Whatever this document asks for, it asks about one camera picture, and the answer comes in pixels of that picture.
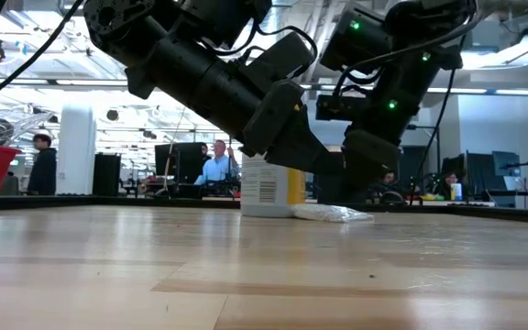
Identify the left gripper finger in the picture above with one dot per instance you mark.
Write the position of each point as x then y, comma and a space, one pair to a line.
303, 146

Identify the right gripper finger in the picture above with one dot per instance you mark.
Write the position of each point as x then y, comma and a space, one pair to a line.
355, 188

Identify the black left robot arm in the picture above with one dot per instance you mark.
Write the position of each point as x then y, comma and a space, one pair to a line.
190, 78

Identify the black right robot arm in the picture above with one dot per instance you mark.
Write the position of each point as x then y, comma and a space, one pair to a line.
406, 82

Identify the person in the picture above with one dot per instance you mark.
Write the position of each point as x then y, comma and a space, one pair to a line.
218, 169
390, 179
449, 179
204, 149
44, 169

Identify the bagged white cotton swabs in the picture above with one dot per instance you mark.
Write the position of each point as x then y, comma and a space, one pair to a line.
333, 213

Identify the black partition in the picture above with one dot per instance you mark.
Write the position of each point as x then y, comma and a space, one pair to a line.
413, 169

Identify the white canister with yellow label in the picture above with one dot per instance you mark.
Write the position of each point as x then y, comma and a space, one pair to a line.
264, 192

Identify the black monitor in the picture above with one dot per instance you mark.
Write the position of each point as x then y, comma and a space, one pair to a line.
179, 162

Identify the dark desk monitors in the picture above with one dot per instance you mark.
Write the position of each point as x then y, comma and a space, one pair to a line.
488, 169

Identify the black cabinet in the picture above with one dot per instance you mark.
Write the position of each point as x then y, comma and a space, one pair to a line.
106, 174

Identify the white pillar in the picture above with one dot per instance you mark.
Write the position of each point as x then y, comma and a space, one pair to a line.
76, 156

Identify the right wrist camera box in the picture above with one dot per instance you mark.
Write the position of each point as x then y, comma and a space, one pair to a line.
342, 107

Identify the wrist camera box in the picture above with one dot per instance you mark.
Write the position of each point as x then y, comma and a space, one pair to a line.
282, 57
342, 107

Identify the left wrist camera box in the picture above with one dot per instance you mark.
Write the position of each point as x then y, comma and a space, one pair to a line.
282, 57

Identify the black gantry frame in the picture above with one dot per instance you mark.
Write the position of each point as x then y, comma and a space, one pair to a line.
429, 127

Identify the black aluminium table frame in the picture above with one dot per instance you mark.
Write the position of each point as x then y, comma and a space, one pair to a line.
62, 201

